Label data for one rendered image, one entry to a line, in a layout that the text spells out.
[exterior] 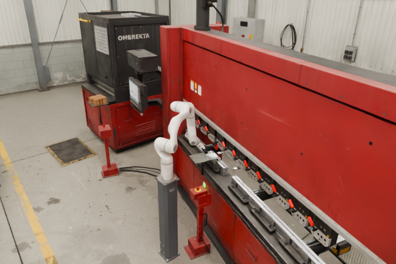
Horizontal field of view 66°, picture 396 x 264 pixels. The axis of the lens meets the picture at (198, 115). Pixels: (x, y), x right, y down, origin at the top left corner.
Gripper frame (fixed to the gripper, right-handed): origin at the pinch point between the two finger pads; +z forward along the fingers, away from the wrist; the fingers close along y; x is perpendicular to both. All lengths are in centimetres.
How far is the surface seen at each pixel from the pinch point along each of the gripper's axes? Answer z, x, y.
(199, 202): 13, 35, -44
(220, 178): 20.1, 5.7, -28.3
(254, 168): -4, -32, -78
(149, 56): -97, -20, 93
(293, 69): -74, -96, -110
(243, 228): 35, 13, -87
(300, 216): 7, -35, -136
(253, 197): 23, -12, -77
